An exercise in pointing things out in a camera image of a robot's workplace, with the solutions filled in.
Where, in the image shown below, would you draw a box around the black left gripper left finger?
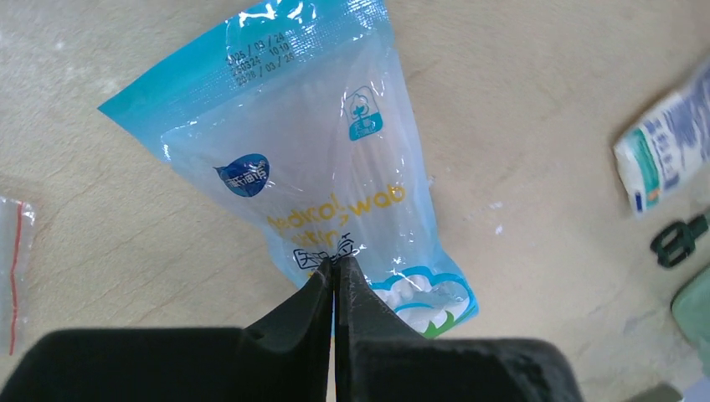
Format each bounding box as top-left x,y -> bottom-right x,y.
1,262 -> 333,401

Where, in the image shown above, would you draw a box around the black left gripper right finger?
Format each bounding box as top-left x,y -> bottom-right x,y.
333,257 -> 583,401

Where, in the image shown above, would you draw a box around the blue cotton swab bag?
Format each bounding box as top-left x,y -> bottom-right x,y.
100,1 -> 479,338

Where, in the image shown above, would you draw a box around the clear bag blue packets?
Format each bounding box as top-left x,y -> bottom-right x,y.
1,197 -> 36,356

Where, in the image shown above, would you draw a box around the mint green case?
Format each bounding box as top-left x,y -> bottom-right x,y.
671,266 -> 709,378

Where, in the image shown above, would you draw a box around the black handled scissors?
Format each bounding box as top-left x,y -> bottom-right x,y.
650,214 -> 709,269

